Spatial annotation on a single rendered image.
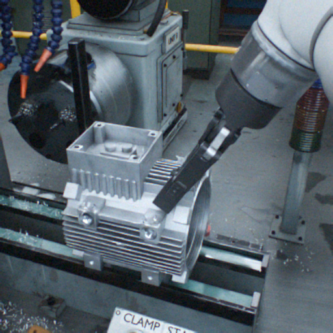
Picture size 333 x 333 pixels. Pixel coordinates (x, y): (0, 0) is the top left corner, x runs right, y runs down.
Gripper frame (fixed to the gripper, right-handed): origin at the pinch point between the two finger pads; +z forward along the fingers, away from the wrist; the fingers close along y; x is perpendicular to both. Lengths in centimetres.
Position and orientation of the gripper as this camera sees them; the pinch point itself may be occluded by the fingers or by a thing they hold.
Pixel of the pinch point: (173, 191)
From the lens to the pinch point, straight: 62.9
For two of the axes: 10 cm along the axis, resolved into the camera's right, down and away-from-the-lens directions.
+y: -3.5, 5.1, -7.9
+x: 8.1, 5.8, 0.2
